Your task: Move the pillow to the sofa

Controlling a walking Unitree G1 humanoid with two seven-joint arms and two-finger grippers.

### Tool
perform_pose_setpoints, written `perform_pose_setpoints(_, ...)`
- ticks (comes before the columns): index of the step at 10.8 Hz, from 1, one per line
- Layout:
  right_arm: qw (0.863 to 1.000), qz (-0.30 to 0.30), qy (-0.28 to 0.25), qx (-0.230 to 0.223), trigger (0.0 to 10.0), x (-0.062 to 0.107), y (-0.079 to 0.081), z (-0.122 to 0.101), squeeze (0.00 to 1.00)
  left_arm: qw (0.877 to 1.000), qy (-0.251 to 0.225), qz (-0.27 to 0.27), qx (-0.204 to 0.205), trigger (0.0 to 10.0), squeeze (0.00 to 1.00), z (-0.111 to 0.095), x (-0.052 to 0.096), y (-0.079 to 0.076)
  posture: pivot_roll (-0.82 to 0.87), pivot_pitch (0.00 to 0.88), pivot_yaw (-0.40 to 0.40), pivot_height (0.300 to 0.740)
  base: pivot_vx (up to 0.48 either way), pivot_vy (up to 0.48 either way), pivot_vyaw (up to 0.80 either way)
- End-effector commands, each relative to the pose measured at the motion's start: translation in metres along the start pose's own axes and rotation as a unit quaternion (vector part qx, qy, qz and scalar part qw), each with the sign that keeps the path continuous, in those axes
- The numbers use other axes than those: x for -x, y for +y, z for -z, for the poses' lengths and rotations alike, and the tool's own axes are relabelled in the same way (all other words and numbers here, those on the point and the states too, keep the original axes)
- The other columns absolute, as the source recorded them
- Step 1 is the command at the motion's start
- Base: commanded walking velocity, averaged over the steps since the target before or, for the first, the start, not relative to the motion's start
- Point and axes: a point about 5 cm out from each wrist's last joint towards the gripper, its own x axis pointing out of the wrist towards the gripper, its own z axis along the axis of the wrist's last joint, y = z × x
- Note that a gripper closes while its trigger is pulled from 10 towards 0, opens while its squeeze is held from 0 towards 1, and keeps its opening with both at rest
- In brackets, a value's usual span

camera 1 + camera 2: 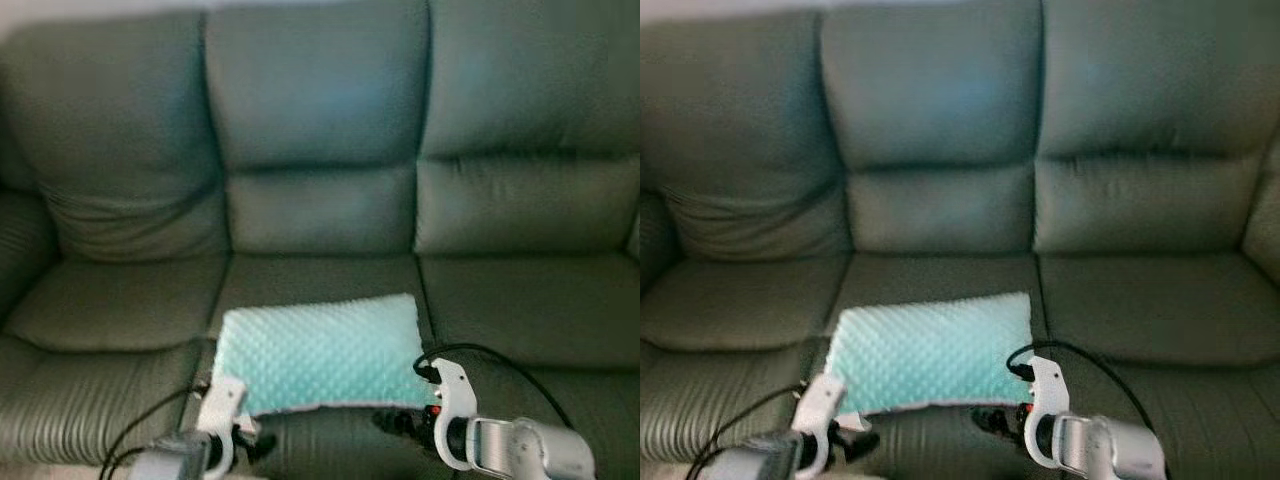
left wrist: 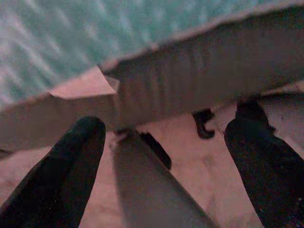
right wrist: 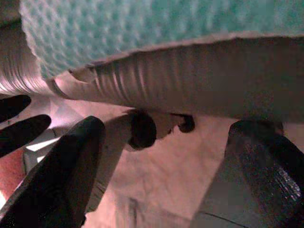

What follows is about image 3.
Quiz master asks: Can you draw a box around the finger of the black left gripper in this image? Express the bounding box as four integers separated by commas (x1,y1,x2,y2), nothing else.
0,95,32,123
0,114,52,158

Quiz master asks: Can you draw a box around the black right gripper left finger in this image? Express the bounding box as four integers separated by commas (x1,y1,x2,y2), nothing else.
0,115,106,228

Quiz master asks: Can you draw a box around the teal quilted pillow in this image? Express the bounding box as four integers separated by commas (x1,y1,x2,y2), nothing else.
0,0,304,122

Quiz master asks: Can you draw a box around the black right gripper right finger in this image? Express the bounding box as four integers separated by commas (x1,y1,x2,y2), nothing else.
227,119,304,228

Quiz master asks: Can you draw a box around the small black round knob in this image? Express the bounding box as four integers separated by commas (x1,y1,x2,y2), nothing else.
171,114,196,133

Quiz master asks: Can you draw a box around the red pillow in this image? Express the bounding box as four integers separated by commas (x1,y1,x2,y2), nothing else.
0,149,27,199

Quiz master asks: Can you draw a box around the pale round post black cap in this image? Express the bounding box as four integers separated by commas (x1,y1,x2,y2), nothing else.
102,108,158,152

